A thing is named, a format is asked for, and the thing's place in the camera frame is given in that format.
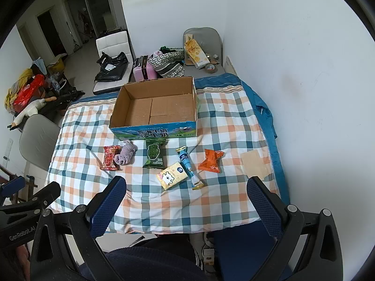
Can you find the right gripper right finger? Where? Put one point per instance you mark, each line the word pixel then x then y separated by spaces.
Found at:
pixel 282 222

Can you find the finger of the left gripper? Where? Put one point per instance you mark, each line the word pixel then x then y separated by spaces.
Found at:
pixel 30 210
pixel 12 186

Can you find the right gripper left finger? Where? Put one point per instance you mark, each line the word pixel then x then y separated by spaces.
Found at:
pixel 88 222

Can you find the red snack packet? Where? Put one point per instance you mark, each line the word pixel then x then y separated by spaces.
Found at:
pixel 108 163

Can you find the purple soft cloth toy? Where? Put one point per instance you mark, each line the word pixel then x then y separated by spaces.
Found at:
pixel 126 153

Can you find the yellow tissue pack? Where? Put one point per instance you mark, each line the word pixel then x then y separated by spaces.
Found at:
pixel 171 176

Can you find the orange snack packet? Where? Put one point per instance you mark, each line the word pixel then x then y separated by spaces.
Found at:
pixel 210 163

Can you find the green snack packet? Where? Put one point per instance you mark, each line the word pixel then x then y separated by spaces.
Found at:
pixel 155 153

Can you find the blue ice cream wrapper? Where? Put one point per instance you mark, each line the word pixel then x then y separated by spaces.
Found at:
pixel 186 164

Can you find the wooden folding rack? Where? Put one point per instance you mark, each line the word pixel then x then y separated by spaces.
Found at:
pixel 29 184

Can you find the grey chair near table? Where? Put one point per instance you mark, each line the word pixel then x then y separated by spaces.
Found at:
pixel 38 139

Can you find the beige paper sheet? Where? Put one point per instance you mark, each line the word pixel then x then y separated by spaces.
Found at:
pixel 254 165

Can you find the white goose plush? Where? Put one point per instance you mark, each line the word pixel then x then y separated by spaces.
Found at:
pixel 30 110

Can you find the yellow cloth pile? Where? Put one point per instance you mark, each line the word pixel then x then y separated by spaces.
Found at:
pixel 13 91

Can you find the plaid checkered tablecloth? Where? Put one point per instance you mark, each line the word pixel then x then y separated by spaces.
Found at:
pixel 188 185

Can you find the red plastic bag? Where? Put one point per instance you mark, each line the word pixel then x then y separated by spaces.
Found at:
pixel 35 89

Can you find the yellow bin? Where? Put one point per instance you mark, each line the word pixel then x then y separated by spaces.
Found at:
pixel 57 65

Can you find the open cardboard box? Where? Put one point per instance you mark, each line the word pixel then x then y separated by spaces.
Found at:
pixel 160 108

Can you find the black plastic bag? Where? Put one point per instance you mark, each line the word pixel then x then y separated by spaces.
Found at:
pixel 111 68

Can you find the blue bed sheet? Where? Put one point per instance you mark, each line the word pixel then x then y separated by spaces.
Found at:
pixel 106 135

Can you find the pink suitcase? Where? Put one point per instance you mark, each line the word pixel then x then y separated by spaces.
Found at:
pixel 143 70

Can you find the tape roll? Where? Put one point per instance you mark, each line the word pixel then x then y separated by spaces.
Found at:
pixel 210 68

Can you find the white leather chair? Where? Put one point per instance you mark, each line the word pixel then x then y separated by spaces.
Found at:
pixel 113 45

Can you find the black white patterned bag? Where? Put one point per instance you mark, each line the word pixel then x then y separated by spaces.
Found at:
pixel 168 65

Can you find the yellow snack box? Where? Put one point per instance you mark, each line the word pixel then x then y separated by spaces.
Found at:
pixel 196 54

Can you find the grey padded chair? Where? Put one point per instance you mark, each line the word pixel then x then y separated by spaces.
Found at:
pixel 211 43

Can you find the white board against wall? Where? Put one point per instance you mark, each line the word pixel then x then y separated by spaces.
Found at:
pixel 228 66

